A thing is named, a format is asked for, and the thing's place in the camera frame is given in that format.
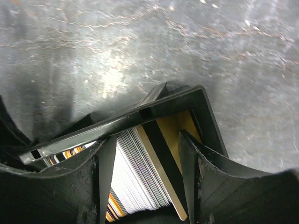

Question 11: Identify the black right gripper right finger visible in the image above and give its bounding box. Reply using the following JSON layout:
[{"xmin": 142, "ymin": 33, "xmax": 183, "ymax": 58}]
[{"xmin": 179, "ymin": 130, "xmax": 299, "ymax": 224}]

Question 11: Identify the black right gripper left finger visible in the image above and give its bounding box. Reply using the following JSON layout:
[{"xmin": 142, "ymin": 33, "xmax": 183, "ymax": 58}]
[{"xmin": 0, "ymin": 137, "xmax": 116, "ymax": 224}]

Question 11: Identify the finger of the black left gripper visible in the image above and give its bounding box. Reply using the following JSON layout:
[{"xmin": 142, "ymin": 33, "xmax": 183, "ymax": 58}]
[{"xmin": 0, "ymin": 96, "xmax": 31, "ymax": 163}]

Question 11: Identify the black card box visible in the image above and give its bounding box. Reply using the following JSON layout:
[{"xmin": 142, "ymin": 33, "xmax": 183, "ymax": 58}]
[{"xmin": 18, "ymin": 81, "xmax": 229, "ymax": 173}]

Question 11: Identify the stack of white cards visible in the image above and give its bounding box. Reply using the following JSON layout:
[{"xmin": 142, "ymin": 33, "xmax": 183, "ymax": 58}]
[{"xmin": 43, "ymin": 128, "xmax": 171, "ymax": 224}]

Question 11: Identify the gold card in box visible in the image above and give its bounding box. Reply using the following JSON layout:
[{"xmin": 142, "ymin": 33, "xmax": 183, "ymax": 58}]
[{"xmin": 136, "ymin": 110, "xmax": 201, "ymax": 221}]

